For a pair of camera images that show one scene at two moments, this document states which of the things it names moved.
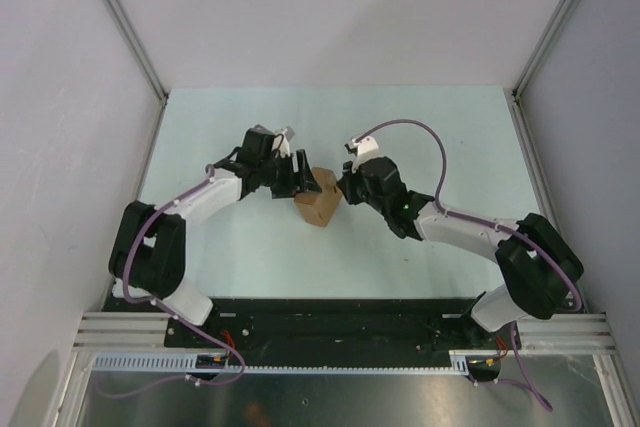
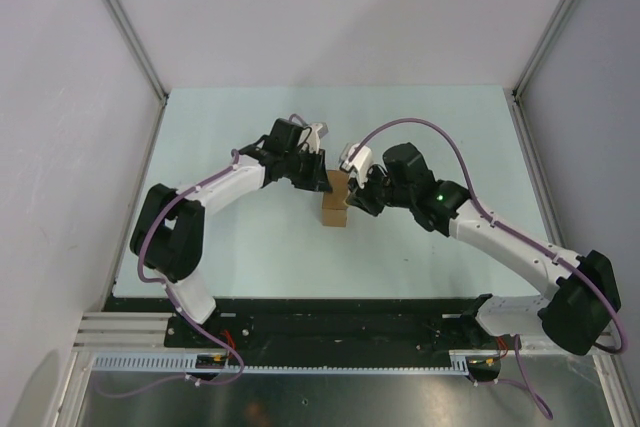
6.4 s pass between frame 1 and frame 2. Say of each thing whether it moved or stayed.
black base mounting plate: stayed
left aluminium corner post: stayed
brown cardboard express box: moved
